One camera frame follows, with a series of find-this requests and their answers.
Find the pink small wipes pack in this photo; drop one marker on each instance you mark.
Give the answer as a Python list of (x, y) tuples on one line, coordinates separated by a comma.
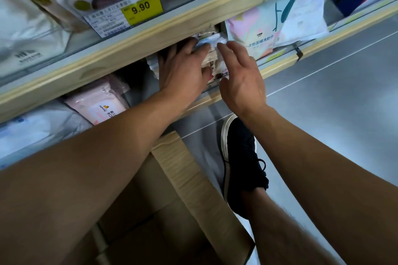
[(99, 103)]

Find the yellow white price tag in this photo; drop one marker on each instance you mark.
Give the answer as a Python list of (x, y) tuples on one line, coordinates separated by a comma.
[(124, 16)]

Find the small wipes packets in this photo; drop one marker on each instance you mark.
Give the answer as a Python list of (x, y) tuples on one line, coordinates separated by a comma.
[(211, 39), (214, 62)]

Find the person's right hand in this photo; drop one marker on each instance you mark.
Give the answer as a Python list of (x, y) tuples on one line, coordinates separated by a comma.
[(245, 87)]

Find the white blue tissue pack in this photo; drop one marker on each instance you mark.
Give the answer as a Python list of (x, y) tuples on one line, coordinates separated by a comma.
[(34, 131)]

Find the white pastel towel pack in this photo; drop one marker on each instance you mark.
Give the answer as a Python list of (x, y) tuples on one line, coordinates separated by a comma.
[(304, 16)]

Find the brown cardboard box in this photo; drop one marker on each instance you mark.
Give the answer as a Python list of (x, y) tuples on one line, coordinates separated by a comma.
[(199, 187)]

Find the black shelf joint clip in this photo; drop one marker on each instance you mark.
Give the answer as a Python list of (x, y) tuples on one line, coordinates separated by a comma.
[(299, 53)]

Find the white lidded wet wipes pack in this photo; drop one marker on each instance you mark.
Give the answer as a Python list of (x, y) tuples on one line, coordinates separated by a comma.
[(28, 34)]

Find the pastel floral towel pack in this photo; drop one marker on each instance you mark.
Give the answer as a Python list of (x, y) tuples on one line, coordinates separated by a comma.
[(252, 31)]

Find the person's left forearm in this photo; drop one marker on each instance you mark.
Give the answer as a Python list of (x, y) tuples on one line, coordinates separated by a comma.
[(77, 181)]

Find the person's right forearm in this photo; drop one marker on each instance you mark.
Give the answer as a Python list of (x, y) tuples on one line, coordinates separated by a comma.
[(342, 181)]

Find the person's left hand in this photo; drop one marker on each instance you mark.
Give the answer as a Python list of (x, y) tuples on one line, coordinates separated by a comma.
[(183, 75)]

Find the wooden edged grey shelf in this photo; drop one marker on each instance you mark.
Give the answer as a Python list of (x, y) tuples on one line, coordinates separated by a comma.
[(155, 41)]

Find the person's right black shoe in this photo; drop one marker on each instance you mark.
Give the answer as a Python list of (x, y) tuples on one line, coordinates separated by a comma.
[(242, 165)]

